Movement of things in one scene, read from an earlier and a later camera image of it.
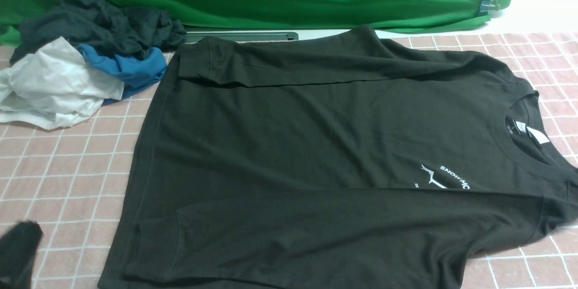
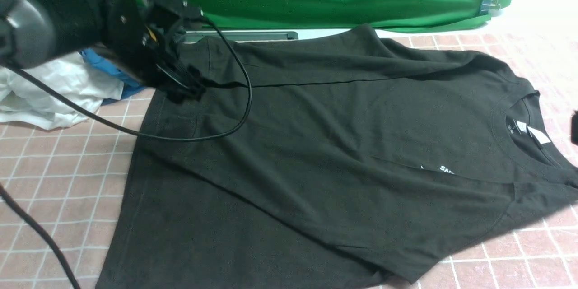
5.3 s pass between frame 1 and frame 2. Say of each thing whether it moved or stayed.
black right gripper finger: moved
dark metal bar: stayed
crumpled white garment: stayed
